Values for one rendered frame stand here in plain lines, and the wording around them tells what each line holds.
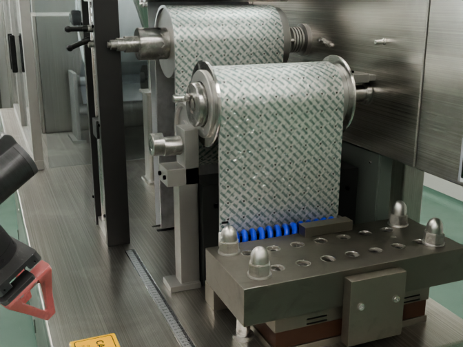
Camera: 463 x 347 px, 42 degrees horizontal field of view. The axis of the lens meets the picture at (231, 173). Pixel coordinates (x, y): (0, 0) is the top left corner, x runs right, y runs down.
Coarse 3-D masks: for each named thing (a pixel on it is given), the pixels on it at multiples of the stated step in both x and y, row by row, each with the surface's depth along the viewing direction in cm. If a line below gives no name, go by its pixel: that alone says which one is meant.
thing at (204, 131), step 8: (200, 72) 101; (192, 80) 105; (200, 80) 101; (208, 80) 98; (344, 80) 107; (208, 88) 98; (344, 88) 107; (208, 96) 99; (344, 96) 107; (208, 104) 99; (344, 104) 107; (208, 112) 100; (344, 112) 108; (208, 120) 100; (200, 128) 104; (208, 128) 100; (208, 136) 102
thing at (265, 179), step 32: (320, 128) 106; (224, 160) 100; (256, 160) 103; (288, 160) 105; (320, 160) 108; (224, 192) 102; (256, 192) 104; (288, 192) 107; (320, 192) 109; (224, 224) 103; (256, 224) 106; (288, 224) 108
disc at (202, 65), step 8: (200, 64) 102; (208, 64) 99; (192, 72) 107; (208, 72) 99; (216, 80) 97; (216, 88) 96; (216, 96) 97; (216, 104) 97; (216, 112) 97; (216, 120) 98; (216, 128) 98; (200, 136) 106; (216, 136) 99; (208, 144) 103
